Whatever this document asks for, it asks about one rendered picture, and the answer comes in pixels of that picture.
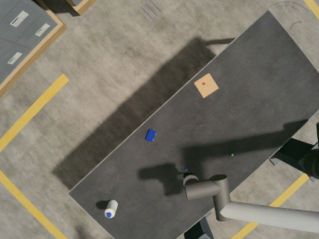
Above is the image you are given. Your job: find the beige flat mat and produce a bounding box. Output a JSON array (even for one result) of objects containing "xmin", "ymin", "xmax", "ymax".
[{"xmin": 194, "ymin": 73, "xmax": 218, "ymax": 98}]

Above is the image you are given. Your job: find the white bottle with blue cap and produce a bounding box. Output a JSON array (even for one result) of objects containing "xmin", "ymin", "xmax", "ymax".
[{"xmin": 105, "ymin": 200, "xmax": 118, "ymax": 218}]

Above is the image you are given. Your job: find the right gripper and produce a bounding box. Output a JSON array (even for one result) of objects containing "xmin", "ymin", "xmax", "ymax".
[{"xmin": 183, "ymin": 173, "xmax": 198, "ymax": 184}]

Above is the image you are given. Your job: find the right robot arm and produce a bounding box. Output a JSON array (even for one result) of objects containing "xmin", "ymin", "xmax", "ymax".
[{"xmin": 184, "ymin": 122, "xmax": 319, "ymax": 234}]

